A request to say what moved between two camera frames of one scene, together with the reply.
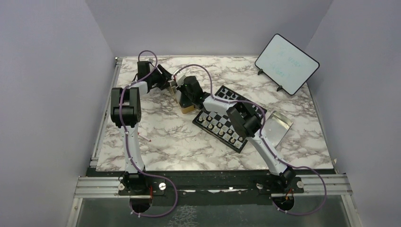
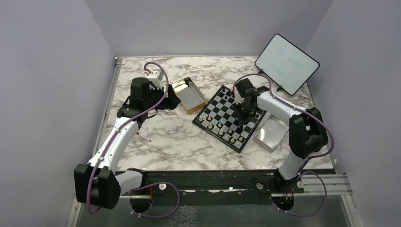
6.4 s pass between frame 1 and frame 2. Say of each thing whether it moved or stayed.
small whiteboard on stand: stayed
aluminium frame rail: stayed
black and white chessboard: stayed
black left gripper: moved
